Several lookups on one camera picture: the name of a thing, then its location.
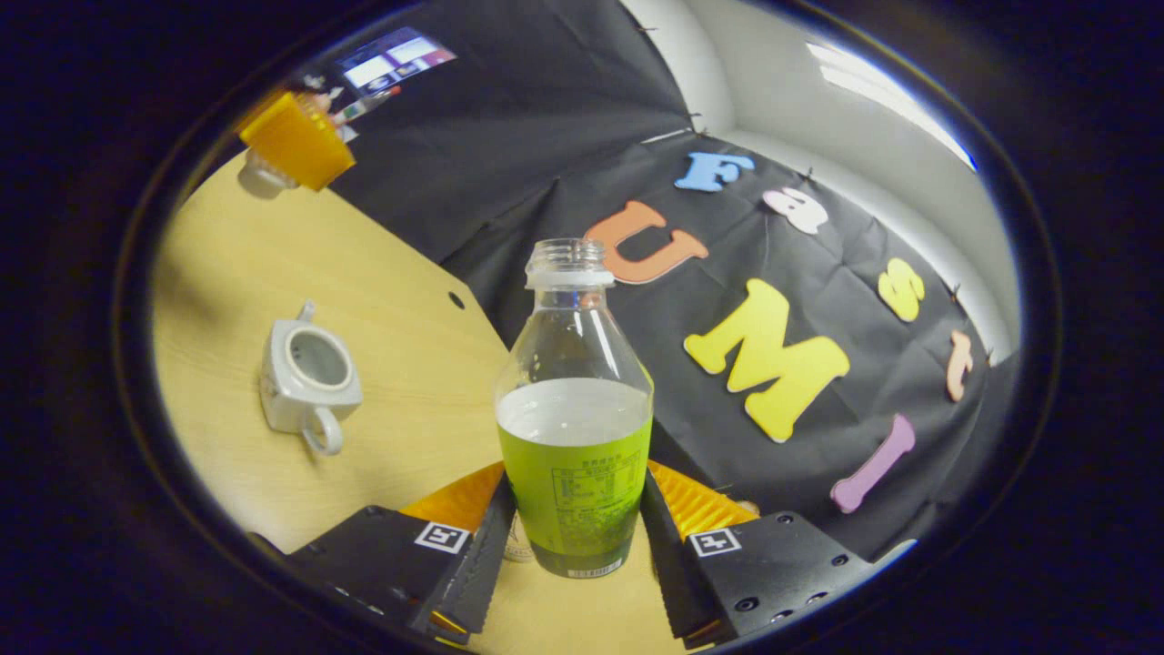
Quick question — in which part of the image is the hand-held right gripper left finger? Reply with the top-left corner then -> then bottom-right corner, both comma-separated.
284,459 -> 519,647

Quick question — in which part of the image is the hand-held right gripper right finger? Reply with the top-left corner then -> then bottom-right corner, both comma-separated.
639,458 -> 881,650

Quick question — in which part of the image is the round brown coaster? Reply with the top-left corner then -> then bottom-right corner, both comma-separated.
505,515 -> 539,564

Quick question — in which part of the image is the green label water bottle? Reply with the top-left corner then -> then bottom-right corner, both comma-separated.
494,238 -> 656,580

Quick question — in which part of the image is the white teacup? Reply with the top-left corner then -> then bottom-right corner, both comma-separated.
260,300 -> 365,458

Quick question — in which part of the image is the computer monitor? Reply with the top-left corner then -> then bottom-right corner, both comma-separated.
336,25 -> 458,97

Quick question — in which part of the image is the black backdrop cloth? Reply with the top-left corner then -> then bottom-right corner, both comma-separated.
323,0 -> 1021,562

